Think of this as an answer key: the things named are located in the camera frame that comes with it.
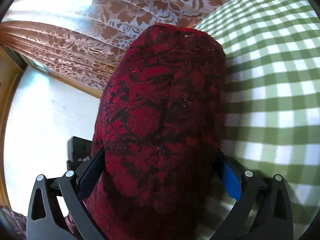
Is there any red black patterned sweater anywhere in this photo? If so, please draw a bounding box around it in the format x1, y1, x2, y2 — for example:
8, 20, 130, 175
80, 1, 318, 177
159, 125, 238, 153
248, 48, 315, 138
85, 24, 226, 239

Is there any brown floral curtain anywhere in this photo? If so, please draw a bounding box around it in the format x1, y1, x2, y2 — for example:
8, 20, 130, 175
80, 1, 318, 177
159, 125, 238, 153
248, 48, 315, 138
1, 0, 230, 90

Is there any wooden window frame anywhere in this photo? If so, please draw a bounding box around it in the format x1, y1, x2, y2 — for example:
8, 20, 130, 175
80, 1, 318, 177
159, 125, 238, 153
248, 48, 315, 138
0, 43, 104, 209

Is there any green white checkered bedsheet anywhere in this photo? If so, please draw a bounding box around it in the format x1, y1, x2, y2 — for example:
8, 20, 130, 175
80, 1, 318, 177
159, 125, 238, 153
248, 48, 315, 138
196, 0, 319, 239

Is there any person's left hand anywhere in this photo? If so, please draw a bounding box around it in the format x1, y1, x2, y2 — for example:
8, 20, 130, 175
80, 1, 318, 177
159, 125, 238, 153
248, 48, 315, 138
65, 213, 76, 234

